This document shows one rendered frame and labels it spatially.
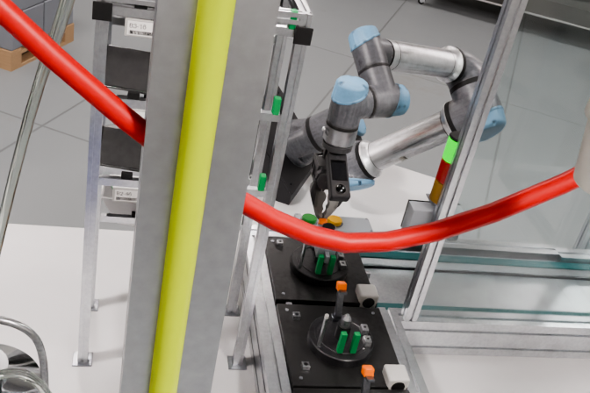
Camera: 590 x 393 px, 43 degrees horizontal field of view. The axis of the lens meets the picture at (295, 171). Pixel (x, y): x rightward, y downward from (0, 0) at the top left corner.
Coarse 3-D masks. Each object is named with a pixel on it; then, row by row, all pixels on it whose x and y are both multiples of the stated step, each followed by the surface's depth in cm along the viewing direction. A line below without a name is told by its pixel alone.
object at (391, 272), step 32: (384, 256) 192; (416, 256) 195; (384, 288) 186; (448, 320) 173; (480, 320) 175; (416, 352) 175; (448, 352) 177; (480, 352) 179; (512, 352) 180; (544, 352) 182; (576, 352) 184
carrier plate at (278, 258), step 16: (272, 240) 185; (288, 240) 187; (272, 256) 180; (288, 256) 181; (352, 256) 186; (272, 272) 174; (288, 272) 176; (352, 272) 180; (272, 288) 171; (288, 288) 170; (304, 288) 172; (320, 288) 173; (352, 288) 175; (304, 304) 169; (320, 304) 169; (352, 304) 171
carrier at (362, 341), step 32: (288, 320) 161; (320, 320) 160; (352, 320) 162; (288, 352) 153; (320, 352) 152; (352, 352) 152; (384, 352) 158; (320, 384) 146; (352, 384) 148; (384, 384) 150
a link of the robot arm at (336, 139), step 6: (324, 132) 169; (330, 132) 167; (336, 132) 166; (342, 132) 166; (348, 132) 166; (354, 132) 167; (324, 138) 169; (330, 138) 168; (336, 138) 167; (342, 138) 167; (348, 138) 167; (354, 138) 168; (330, 144) 168; (336, 144) 167; (342, 144) 167; (348, 144) 168
